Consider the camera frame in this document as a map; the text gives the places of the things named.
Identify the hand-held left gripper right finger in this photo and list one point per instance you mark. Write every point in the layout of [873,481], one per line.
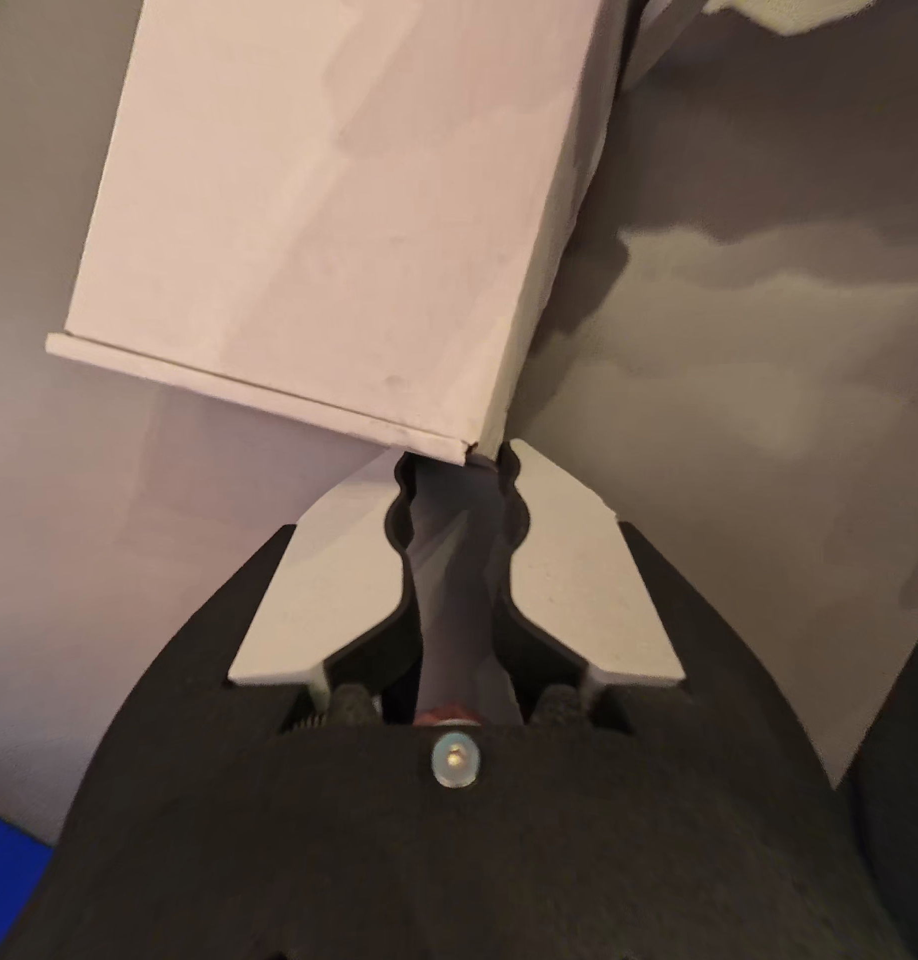
[594,600]

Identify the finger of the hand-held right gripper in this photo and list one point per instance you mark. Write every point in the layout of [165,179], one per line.
[789,15]
[665,37]

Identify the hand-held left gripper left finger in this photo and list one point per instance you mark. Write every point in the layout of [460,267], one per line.
[324,600]

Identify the white cardboard box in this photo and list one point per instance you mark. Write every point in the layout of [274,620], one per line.
[316,187]

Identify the blue plastic bin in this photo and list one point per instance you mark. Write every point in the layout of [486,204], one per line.
[8,885]

